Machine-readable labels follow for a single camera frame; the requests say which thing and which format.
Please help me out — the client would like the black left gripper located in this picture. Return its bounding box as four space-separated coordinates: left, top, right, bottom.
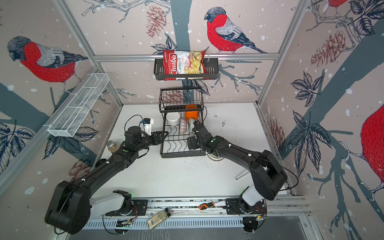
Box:
135 130 169 152

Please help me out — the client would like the blue patterned bowl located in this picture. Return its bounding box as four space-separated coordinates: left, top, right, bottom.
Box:
179 118 189 135

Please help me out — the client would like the white ceramic bowl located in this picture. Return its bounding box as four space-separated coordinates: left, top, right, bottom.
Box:
166 112 181 126

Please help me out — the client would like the orange glass bowl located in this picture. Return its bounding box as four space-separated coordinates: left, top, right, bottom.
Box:
185 104 199 121

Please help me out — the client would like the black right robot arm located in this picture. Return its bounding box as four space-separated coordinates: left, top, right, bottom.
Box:
187 121 288 201

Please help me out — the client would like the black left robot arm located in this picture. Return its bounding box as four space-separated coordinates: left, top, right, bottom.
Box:
45 126 169 234

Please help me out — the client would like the small jar with brown contents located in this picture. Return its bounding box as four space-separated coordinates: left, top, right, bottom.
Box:
107 140 119 154

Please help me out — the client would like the red cassava chips bag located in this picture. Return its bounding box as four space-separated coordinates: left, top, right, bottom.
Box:
163 50 207 75

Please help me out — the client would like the beige electronic box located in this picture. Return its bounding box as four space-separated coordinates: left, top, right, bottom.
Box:
147 208 171 230

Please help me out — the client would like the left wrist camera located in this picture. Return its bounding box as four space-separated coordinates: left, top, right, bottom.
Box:
142 118 154 136

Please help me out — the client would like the black wire dish rack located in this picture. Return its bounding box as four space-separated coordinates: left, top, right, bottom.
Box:
159 87 205 159

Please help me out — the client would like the orange handled screwdriver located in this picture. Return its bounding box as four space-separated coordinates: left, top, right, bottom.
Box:
199 202 215 211

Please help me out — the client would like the black wall basket shelf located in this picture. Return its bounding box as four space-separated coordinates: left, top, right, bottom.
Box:
154 59 219 81

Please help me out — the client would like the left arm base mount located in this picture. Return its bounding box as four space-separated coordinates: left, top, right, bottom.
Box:
106 190 148 217

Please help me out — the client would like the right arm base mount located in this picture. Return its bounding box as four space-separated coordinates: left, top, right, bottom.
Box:
223 187 267 234

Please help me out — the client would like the white wire wall shelf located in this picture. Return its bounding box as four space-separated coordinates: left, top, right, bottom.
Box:
48 73 110 137

